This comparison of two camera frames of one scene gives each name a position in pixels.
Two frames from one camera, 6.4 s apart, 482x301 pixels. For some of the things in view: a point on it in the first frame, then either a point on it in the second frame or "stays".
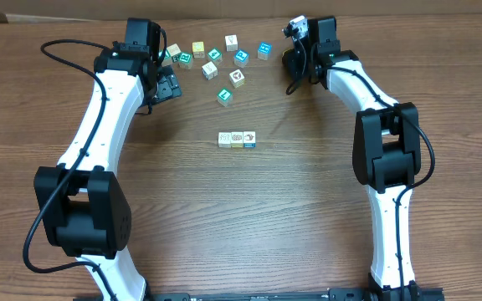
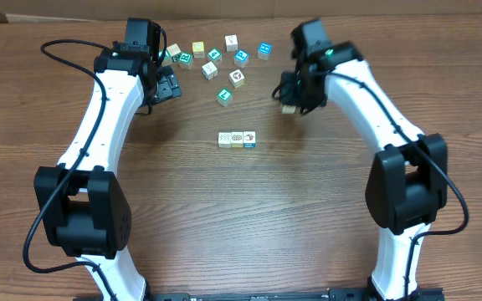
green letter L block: x=225 y=97 stays
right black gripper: x=293 y=58 -> x=288 y=97
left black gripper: x=167 y=84 stays
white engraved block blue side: x=224 y=140 stays
